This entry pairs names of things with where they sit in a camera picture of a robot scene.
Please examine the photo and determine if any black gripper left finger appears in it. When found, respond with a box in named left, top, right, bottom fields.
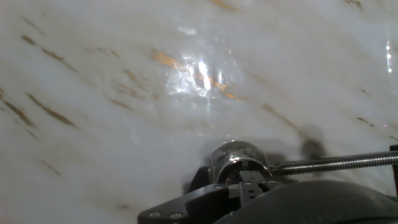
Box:
left=138, top=183, right=242, bottom=224

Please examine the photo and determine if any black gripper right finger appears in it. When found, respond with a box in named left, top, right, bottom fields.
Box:
left=239, top=170, right=284, bottom=206

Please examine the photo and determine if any small clear glass jar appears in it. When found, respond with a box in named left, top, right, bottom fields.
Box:
left=208, top=139, right=271, bottom=184

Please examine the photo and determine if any black C-clamp with steel screw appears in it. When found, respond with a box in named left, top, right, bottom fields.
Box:
left=188, top=143, right=398, bottom=197

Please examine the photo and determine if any marble pattern board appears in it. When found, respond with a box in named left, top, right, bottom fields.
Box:
left=0, top=0, right=398, bottom=224

